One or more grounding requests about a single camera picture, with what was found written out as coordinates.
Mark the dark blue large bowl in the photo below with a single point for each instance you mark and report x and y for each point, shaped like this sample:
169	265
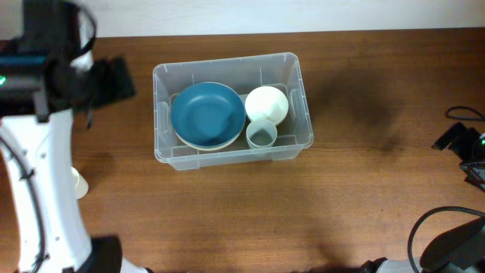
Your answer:
209	107

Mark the white small bowl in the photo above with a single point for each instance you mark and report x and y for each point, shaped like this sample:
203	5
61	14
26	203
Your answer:
267	102

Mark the cream large bowl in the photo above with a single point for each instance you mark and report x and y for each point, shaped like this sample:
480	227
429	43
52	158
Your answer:
207	143

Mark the grey translucent cup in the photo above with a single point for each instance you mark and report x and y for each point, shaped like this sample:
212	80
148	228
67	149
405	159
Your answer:
261	134

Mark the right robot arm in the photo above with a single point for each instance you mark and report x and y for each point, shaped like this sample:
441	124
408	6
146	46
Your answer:
460	249

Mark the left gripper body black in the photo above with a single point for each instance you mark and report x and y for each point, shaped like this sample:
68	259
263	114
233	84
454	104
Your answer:
106	84

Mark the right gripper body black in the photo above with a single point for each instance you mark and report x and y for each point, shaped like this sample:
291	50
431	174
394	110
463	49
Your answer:
469	146

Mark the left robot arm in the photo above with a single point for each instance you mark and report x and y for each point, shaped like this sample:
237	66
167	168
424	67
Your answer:
47	76

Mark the clear plastic storage bin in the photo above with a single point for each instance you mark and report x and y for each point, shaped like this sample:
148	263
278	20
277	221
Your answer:
243	74

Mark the cream cup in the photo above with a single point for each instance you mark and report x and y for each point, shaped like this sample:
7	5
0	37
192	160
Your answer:
81	186

